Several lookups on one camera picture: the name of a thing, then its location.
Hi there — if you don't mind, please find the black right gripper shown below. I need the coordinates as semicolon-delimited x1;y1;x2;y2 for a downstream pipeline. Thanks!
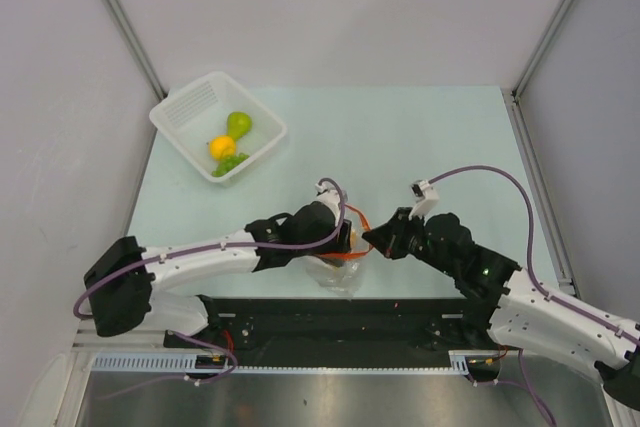
363;207;457;277

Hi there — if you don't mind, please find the clear zip top bag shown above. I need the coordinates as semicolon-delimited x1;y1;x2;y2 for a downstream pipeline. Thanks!
306;205;373;298

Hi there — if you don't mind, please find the yellow fake lemon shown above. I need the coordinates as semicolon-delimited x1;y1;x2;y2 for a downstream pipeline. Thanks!
208;135;236;161

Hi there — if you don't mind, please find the light green fake pear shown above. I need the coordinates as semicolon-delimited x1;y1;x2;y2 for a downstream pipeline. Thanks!
226;111;253;141

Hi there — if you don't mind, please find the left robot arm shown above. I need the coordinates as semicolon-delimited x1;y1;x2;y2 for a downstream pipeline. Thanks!
73;194;356;347

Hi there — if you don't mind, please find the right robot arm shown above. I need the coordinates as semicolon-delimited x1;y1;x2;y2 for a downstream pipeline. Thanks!
363;208;639;409

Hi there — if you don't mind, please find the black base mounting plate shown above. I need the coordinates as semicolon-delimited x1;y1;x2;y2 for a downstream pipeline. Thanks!
193;297;508;369

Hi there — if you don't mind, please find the white plastic basket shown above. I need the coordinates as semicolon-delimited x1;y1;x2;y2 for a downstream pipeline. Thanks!
149;72;287;186

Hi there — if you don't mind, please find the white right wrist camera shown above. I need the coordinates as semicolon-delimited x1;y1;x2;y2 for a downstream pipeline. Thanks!
408;180;440;220

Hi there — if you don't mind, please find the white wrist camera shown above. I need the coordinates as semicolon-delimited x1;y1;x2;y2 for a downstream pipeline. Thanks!
315;182;347;226
408;180;440;220

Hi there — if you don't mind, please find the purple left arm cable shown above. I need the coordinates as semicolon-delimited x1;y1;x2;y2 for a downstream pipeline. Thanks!
72;176;347;319

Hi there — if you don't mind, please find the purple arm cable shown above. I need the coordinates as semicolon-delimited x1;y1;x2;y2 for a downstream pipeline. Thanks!
424;163;640;423
72;176;347;319

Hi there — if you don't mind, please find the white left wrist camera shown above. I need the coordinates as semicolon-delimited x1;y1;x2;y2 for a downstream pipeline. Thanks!
315;182;347;226

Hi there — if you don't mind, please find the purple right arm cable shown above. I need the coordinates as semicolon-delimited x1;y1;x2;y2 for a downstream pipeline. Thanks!
424;163;640;423

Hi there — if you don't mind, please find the white slotted cable duct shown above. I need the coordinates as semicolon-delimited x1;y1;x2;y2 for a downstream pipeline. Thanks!
90;352;469;376

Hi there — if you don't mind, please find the aluminium frame rail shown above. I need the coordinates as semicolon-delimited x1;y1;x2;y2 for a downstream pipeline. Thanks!
72;330;165;351

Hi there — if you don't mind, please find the left aluminium corner post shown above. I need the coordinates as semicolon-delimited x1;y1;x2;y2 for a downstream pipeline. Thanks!
101;0;167;101

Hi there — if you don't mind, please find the aluminium corner post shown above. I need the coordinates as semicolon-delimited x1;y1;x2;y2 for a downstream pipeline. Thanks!
101;0;167;101
510;0;578;102

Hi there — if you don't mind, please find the right aluminium corner post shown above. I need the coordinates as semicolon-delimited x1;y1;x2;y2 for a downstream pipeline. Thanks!
510;0;578;102

